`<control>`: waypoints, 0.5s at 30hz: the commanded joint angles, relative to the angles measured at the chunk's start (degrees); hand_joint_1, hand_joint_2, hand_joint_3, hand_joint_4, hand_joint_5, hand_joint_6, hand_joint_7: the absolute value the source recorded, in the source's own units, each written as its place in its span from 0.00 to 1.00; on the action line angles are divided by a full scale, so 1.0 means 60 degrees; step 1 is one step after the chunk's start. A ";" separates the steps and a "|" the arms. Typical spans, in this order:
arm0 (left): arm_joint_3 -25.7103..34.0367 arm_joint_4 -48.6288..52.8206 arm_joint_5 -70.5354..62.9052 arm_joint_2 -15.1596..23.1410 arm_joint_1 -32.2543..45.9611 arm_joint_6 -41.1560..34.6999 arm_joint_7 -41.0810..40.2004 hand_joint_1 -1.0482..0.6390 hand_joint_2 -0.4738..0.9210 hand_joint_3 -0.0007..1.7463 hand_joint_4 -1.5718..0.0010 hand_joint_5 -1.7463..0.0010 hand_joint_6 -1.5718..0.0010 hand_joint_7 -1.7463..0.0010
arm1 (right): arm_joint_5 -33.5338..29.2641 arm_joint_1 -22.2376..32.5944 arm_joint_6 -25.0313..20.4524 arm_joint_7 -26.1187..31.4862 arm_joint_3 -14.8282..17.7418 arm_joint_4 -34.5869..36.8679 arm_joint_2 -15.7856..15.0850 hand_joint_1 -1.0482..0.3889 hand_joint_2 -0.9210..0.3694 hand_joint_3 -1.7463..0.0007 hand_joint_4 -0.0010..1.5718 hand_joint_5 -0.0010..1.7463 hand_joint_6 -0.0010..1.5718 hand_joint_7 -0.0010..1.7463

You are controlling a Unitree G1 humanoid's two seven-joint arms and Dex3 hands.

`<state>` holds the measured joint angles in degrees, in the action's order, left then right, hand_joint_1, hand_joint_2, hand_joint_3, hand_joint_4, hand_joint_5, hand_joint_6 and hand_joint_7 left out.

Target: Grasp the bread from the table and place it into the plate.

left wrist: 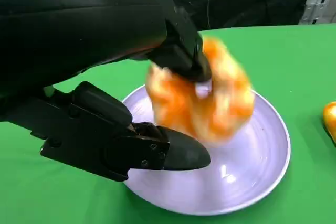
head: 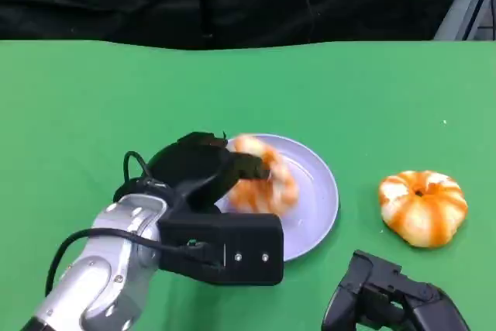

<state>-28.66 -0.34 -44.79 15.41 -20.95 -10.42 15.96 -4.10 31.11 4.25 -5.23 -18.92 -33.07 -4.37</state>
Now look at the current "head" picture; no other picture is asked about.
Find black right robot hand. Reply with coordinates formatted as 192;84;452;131
321;250;472;331

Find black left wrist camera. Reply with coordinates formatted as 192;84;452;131
158;211;285;287

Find green table cloth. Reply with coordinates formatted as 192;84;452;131
0;39;496;331

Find orange and white bread roll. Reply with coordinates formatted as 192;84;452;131
378;170;469;249
226;133;300;215

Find lilac plate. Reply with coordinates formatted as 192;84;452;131
212;133;339;263

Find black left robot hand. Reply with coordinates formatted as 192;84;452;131
148;131;272;214

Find grey metal frame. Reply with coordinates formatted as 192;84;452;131
432;0;496;41

